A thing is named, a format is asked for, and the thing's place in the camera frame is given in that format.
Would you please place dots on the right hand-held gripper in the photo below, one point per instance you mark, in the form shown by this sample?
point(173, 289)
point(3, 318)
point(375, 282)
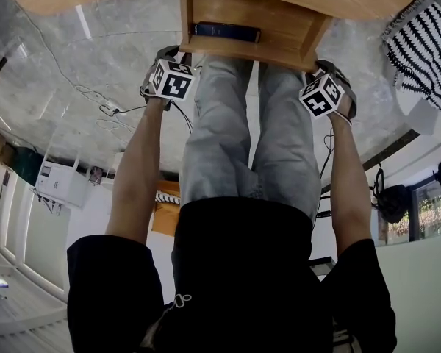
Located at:
point(321, 98)

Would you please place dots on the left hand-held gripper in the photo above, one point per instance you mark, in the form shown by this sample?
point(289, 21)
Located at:
point(173, 83)

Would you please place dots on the wooden coffee table drawer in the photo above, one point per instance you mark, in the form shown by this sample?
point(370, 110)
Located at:
point(279, 20)

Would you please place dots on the person's left forearm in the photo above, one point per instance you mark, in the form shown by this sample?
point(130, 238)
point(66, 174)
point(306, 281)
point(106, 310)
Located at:
point(139, 175)

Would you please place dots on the person's right forearm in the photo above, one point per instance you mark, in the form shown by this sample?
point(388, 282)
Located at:
point(347, 189)

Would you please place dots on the white power strip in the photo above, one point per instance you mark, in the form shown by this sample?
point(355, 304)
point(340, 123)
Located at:
point(109, 107)

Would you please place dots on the dark blue book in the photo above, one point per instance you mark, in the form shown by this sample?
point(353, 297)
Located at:
point(224, 31)

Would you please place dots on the person's grey jeans legs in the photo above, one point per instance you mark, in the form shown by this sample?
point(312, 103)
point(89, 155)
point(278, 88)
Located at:
point(220, 138)

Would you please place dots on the black white striped blanket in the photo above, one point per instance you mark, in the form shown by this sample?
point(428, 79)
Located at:
point(422, 50)

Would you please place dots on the black bag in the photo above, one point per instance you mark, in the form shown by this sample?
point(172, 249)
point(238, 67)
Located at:
point(393, 202)

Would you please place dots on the orange wooden cabinet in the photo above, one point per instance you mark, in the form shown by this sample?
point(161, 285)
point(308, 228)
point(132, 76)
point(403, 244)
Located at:
point(166, 215)

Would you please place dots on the white cabinet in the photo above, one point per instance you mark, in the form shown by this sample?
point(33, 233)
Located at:
point(60, 182)

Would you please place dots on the dark framed window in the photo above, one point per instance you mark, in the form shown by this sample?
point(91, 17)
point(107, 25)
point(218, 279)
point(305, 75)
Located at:
point(431, 212)

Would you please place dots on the person's black shirt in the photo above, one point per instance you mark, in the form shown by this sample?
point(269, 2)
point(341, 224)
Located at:
point(242, 278)

